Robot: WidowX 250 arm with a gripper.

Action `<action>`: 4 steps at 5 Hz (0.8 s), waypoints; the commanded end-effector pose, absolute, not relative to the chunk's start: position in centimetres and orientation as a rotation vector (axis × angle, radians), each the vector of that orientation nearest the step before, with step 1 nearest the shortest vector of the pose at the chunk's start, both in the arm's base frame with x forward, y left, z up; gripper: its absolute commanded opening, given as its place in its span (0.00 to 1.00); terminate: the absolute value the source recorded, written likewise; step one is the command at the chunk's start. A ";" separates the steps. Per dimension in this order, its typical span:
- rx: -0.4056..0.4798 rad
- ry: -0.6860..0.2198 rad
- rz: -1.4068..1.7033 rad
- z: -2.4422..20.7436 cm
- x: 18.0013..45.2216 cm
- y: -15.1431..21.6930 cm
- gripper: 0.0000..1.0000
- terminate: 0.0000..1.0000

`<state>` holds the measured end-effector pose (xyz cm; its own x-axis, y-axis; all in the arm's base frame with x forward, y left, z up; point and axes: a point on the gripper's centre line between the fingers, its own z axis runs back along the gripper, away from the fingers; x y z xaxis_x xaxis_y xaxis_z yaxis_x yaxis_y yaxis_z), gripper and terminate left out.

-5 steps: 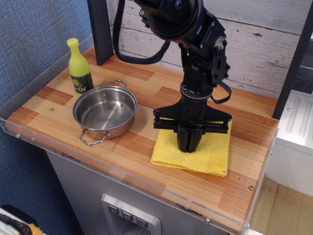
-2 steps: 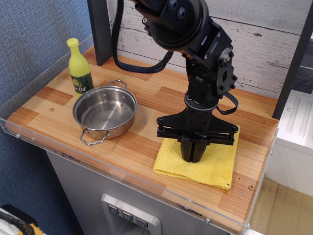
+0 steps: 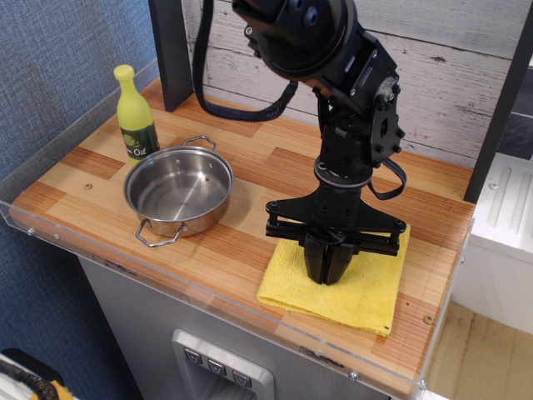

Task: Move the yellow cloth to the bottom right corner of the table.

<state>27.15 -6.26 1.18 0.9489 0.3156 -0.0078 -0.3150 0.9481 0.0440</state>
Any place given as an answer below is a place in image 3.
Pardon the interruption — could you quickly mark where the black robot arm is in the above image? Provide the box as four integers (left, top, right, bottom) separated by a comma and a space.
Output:
232, 1, 406, 285

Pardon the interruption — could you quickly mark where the black left frame post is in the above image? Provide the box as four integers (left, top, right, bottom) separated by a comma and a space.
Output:
148, 0, 193, 112

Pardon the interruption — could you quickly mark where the black and yellow object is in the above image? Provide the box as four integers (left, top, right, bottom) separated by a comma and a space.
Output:
1, 348, 76, 399

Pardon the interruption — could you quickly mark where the grey toy fridge cabinet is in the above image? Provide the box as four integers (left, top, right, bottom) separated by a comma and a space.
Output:
80, 258, 387, 399

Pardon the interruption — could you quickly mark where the yellow cloth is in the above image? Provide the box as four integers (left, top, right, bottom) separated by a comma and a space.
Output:
257, 227, 411, 337

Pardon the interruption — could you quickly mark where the black braided cable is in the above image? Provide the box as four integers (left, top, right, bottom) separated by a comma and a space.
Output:
192, 0, 408, 202

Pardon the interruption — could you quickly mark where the white toy sink unit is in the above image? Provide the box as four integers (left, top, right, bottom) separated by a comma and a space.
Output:
452, 153, 532, 333

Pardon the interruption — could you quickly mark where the black right frame post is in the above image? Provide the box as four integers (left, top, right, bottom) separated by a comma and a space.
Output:
464, 6, 532, 204

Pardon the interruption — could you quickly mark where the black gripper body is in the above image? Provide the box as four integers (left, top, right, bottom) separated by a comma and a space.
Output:
266, 184, 406, 256

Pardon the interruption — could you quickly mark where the clear acrylic table guard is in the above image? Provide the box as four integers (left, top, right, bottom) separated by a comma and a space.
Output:
6, 82, 473, 399

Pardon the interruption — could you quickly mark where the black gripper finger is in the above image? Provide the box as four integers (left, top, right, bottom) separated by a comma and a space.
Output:
304, 235, 327, 284
325, 242, 356, 285

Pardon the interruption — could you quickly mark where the yellow olive oil bottle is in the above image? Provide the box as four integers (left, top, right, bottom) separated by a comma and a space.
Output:
113, 64, 160, 165

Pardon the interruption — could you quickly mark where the black frame post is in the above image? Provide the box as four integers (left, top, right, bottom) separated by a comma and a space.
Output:
148, 0, 193, 112
464, 6, 532, 204

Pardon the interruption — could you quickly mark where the stainless steel pot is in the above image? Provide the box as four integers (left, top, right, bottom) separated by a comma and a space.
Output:
123, 136, 234, 248

